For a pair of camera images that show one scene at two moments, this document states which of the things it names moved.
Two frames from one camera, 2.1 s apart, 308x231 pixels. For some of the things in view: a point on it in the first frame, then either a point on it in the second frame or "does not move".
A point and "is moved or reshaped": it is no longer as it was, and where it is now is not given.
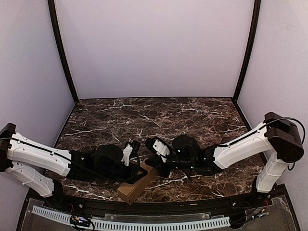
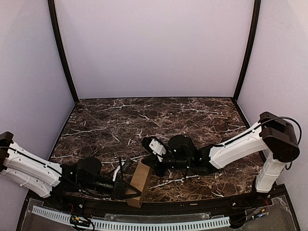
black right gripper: x=159 y=163 does not move
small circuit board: x=79 y=220 does not move
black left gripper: x=134 y=168 -> x=119 y=188
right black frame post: x=252 y=39 does not move
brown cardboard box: x=130 y=192 is moved or reshaped
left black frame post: x=52 y=6 does not move
